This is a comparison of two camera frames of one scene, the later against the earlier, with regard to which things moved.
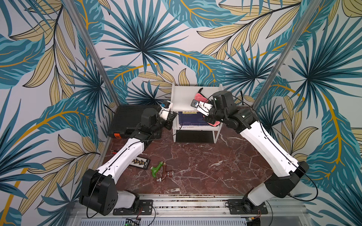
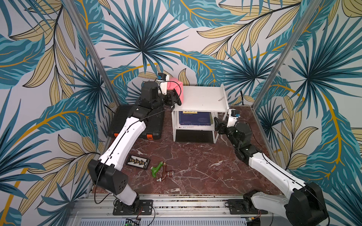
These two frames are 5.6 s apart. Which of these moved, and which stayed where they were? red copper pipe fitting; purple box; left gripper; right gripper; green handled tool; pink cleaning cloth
Moved: pink cleaning cloth; left gripper; right gripper
Stayed: purple box; green handled tool; red copper pipe fitting
